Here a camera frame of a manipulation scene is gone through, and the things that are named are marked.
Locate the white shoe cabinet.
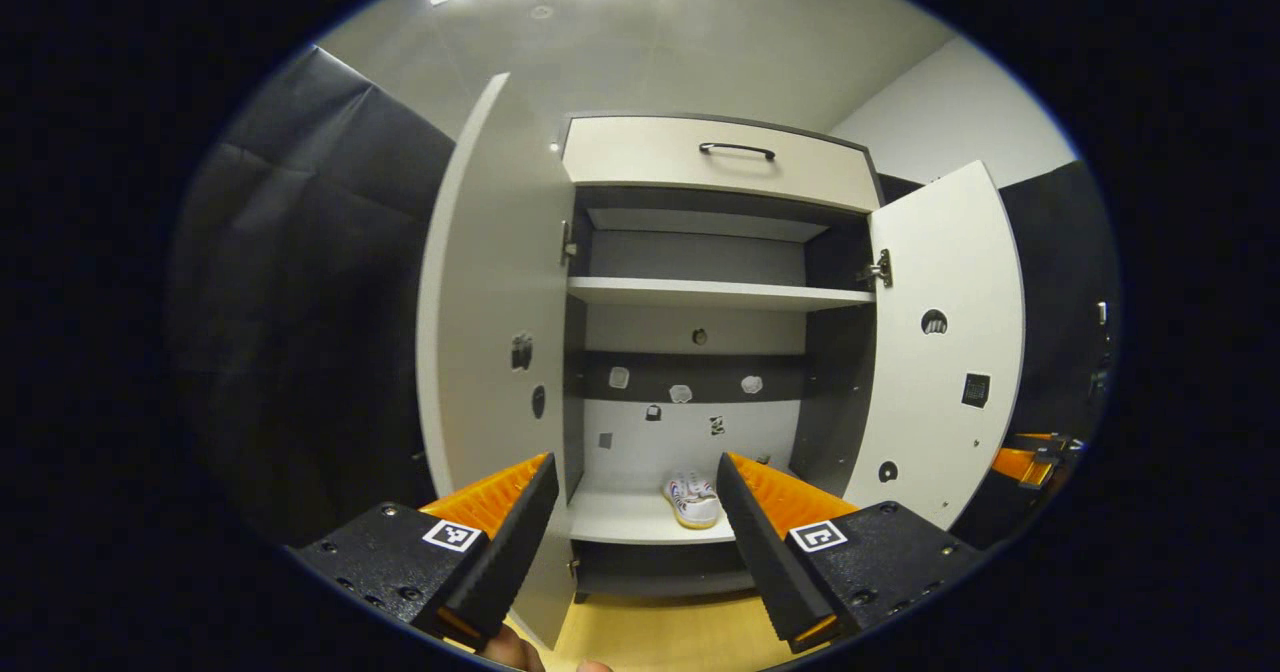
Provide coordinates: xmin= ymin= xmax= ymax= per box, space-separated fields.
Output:
xmin=555 ymin=112 xmax=891 ymax=603

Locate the white cabinet drawer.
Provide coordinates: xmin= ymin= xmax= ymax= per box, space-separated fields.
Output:
xmin=560 ymin=115 xmax=883 ymax=215

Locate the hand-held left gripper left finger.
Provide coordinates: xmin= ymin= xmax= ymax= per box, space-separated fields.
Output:
xmin=285 ymin=452 xmax=561 ymax=653

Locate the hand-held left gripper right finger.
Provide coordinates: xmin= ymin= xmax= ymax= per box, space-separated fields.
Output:
xmin=715 ymin=451 xmax=986 ymax=655

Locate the white door with cat sticker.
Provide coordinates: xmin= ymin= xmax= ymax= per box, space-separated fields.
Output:
xmin=840 ymin=159 xmax=1028 ymax=533

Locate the white cabinet shelf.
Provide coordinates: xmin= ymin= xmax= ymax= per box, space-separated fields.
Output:
xmin=566 ymin=275 xmax=877 ymax=313

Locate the white door with camera sticker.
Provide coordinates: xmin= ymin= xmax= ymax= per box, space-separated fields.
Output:
xmin=415 ymin=72 xmax=586 ymax=650

